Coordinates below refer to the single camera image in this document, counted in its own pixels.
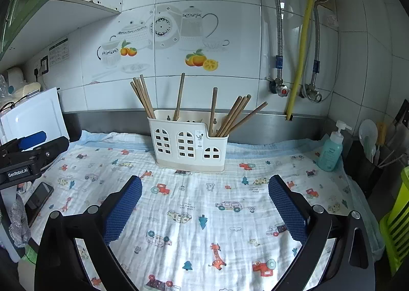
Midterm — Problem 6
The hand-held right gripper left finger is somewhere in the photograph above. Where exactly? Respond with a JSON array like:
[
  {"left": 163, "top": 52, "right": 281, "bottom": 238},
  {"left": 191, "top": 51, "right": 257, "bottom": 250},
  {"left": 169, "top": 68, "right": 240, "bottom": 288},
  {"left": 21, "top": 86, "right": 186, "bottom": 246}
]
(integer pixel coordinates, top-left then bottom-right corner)
[{"left": 35, "top": 175, "right": 143, "bottom": 291}]

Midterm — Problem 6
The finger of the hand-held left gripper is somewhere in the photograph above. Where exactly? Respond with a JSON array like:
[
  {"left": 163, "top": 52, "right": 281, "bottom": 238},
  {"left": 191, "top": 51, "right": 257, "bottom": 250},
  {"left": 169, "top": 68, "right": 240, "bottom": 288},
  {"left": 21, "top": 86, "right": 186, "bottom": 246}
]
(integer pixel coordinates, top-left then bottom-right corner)
[
  {"left": 27, "top": 136, "right": 70, "bottom": 168},
  {"left": 0, "top": 131, "right": 48, "bottom": 157}
]

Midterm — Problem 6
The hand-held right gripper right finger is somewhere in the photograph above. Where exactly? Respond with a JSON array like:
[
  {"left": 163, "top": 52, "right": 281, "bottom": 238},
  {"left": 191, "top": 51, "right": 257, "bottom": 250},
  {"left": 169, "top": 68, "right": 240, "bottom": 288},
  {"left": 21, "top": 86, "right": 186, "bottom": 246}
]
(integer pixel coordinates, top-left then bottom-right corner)
[{"left": 268, "top": 174, "right": 376, "bottom": 291}]

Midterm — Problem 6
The white plastic utensil holder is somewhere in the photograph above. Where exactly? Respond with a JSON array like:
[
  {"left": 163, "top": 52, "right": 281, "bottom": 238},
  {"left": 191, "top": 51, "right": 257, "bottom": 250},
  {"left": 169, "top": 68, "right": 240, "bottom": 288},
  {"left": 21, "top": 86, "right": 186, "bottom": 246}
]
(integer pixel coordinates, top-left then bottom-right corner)
[{"left": 147, "top": 110, "right": 229, "bottom": 170}]

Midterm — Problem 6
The bunch of brown chopsticks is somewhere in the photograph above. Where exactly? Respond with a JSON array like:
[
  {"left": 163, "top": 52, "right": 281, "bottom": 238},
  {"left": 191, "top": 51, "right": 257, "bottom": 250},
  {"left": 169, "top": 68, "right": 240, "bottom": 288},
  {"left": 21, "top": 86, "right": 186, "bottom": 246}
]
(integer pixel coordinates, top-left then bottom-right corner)
[{"left": 130, "top": 73, "right": 268, "bottom": 138}]

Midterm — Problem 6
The person's left hand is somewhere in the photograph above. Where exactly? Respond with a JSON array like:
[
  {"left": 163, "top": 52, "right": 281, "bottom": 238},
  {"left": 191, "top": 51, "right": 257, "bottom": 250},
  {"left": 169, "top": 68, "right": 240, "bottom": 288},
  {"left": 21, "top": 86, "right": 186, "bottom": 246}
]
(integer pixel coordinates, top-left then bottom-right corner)
[{"left": 9, "top": 197, "right": 31, "bottom": 248}]

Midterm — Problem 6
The white cutting board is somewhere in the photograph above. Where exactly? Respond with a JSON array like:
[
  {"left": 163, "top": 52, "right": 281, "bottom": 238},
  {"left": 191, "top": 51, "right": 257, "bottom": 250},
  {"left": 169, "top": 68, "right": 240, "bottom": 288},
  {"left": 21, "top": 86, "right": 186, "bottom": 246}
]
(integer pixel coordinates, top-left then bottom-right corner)
[{"left": 0, "top": 87, "right": 70, "bottom": 151}]

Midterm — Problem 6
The black smartphone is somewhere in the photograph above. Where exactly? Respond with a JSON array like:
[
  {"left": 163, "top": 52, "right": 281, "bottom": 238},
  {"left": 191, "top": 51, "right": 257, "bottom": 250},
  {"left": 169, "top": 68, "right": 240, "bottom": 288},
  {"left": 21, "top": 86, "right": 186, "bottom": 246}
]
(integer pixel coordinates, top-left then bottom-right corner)
[{"left": 25, "top": 182, "right": 55, "bottom": 228}]

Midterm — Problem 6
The white appliance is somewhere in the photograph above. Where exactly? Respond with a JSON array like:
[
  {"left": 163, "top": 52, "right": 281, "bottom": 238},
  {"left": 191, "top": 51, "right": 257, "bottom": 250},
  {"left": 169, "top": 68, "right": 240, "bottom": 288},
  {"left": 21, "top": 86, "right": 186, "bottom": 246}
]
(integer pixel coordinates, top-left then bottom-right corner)
[{"left": 0, "top": 67, "right": 42, "bottom": 109}]

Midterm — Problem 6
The teal soap pump bottle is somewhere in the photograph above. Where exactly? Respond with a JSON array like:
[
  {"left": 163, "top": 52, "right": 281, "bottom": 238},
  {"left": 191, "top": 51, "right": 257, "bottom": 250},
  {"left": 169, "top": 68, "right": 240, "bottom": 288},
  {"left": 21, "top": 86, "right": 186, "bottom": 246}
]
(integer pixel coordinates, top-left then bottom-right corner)
[{"left": 317, "top": 120, "right": 353, "bottom": 173}]

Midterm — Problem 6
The black utensil container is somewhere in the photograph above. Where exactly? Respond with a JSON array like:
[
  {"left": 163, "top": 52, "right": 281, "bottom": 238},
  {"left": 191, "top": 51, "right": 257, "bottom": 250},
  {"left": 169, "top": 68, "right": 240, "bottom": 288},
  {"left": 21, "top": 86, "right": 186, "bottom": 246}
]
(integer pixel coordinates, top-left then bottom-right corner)
[{"left": 347, "top": 139, "right": 385, "bottom": 199}]

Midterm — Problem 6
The printed cartoon blanket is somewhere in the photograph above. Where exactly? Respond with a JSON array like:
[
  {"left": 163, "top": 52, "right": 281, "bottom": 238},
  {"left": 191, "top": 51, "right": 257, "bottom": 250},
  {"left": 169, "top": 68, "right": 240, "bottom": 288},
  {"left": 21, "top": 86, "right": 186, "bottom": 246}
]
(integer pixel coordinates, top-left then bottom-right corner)
[{"left": 30, "top": 130, "right": 384, "bottom": 291}]

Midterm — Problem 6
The white plastic spoon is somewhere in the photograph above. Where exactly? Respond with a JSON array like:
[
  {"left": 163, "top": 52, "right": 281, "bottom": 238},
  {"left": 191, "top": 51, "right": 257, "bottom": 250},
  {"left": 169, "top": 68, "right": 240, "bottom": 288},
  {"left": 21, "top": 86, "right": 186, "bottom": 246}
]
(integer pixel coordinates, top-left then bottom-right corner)
[{"left": 358, "top": 119, "right": 379, "bottom": 164}]

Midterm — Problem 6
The green dish rack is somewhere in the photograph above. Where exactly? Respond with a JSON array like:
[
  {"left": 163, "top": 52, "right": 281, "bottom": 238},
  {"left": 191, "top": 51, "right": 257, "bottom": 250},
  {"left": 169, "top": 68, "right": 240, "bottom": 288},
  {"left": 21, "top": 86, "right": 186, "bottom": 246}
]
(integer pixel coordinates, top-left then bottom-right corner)
[{"left": 380, "top": 166, "right": 409, "bottom": 277}]

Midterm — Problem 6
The metal water valve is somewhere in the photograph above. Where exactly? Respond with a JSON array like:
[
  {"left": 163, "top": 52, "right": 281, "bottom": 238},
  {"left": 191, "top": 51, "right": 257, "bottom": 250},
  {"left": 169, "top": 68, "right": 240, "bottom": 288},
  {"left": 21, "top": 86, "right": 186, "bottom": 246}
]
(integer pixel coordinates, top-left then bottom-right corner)
[{"left": 300, "top": 83, "right": 323, "bottom": 103}]

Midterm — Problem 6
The wall power socket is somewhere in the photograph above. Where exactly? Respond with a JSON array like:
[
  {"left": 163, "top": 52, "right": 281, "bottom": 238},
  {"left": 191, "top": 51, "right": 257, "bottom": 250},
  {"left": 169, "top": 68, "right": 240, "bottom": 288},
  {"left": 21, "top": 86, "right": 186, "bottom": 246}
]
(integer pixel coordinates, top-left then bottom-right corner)
[{"left": 33, "top": 55, "right": 50, "bottom": 81}]

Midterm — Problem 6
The printed wall sticker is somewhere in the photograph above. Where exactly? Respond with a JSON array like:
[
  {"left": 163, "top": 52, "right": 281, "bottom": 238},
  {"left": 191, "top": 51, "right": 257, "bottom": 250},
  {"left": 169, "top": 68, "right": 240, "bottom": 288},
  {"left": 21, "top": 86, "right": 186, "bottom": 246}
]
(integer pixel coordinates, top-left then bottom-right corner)
[{"left": 49, "top": 36, "right": 71, "bottom": 65}]

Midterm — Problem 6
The yellow handled utensil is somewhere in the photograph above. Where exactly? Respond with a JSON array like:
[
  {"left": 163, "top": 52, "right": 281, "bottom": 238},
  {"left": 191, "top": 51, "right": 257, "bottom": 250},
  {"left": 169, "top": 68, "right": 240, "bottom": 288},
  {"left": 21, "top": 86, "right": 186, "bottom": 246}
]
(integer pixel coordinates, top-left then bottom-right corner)
[{"left": 376, "top": 122, "right": 388, "bottom": 164}]

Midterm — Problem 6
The red handled water valve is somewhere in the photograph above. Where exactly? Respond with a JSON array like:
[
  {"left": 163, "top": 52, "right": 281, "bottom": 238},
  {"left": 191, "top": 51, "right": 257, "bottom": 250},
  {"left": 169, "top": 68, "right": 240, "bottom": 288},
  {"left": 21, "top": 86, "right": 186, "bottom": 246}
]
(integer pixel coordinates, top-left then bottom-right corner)
[{"left": 268, "top": 77, "right": 290, "bottom": 97}]

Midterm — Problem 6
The yellow gas hose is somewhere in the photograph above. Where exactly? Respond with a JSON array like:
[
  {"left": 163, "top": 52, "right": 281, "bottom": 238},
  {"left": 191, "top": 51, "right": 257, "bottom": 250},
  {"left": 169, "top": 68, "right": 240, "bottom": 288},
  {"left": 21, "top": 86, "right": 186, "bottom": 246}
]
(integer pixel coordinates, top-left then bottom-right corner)
[{"left": 285, "top": 0, "right": 315, "bottom": 122}]

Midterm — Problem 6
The corrugated metal hose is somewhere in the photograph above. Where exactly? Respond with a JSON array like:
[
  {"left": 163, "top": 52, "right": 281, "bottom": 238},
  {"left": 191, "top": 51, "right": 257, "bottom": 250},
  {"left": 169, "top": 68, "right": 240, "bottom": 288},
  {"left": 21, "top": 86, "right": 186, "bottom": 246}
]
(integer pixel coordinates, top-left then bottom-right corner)
[
  {"left": 308, "top": 0, "right": 331, "bottom": 87},
  {"left": 256, "top": 0, "right": 285, "bottom": 84}
]

